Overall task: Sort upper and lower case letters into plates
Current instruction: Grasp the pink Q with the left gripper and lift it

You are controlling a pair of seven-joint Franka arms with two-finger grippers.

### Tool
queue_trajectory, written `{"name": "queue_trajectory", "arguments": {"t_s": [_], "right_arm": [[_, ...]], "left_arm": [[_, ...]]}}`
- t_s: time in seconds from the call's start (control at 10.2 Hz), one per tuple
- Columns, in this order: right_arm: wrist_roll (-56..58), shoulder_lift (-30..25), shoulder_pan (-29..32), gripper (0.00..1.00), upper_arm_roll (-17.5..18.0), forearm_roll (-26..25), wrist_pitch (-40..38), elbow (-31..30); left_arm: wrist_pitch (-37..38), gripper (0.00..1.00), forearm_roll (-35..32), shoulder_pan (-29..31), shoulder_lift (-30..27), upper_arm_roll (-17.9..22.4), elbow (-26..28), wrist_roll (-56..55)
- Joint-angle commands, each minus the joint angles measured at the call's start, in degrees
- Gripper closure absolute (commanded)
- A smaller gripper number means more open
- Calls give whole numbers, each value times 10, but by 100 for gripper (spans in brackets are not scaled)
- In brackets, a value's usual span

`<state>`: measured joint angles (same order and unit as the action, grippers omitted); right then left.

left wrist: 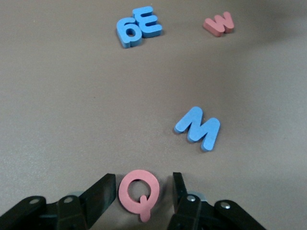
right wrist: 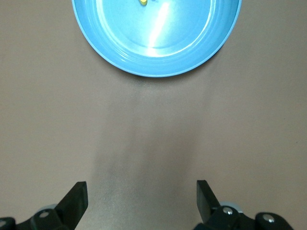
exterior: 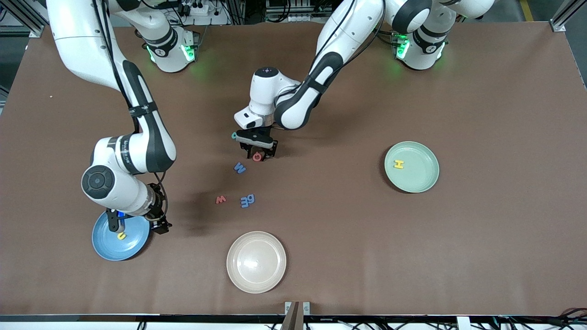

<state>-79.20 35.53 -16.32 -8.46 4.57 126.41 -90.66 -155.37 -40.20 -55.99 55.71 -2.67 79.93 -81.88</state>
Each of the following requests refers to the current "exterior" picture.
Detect tangled black floor cables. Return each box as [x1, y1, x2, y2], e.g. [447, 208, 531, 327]
[495, 308, 587, 330]

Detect black arm base connector plug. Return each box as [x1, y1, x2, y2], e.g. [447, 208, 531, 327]
[391, 30, 410, 59]
[181, 31, 201, 62]

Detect long white power strip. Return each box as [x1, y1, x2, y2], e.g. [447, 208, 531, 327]
[268, 13, 332, 22]

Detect blue plate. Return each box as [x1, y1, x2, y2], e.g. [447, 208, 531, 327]
[92, 209, 150, 262]

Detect beige plate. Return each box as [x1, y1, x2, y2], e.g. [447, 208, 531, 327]
[226, 231, 287, 294]

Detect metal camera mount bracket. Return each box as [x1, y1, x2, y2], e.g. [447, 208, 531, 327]
[281, 301, 311, 330]

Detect brown table cover sheet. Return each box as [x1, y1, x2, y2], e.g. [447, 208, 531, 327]
[0, 22, 587, 317]

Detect green plate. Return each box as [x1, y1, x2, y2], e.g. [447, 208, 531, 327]
[384, 141, 440, 193]

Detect aluminium frame profile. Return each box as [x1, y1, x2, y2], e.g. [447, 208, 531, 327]
[549, 0, 587, 33]
[0, 0, 69, 38]

